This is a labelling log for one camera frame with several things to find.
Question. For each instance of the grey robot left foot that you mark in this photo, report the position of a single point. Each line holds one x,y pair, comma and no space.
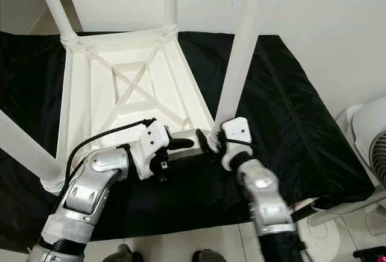
122,254

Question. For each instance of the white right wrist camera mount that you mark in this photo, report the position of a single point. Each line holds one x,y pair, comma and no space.
238,130

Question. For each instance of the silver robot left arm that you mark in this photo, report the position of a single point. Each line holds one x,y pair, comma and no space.
90,189

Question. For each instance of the black metal bench leg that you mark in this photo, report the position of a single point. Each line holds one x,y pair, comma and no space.
301,214

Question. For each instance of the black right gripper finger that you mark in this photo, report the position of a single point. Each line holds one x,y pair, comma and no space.
205,142

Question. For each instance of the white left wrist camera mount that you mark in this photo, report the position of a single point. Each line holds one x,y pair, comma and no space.
154,140

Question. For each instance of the white plastic table top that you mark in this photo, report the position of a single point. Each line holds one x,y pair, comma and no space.
96,99

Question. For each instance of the grey robot foot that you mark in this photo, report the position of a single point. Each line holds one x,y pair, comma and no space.
208,256
122,254

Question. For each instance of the black cloth table cover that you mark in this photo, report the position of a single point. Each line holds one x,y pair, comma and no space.
307,123

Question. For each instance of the white pedestal fan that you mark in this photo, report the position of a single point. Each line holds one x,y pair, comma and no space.
371,129

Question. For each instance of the grey robot right foot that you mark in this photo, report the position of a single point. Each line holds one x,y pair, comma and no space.
208,256

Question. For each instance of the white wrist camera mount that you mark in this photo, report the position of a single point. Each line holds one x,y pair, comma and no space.
154,140
238,130

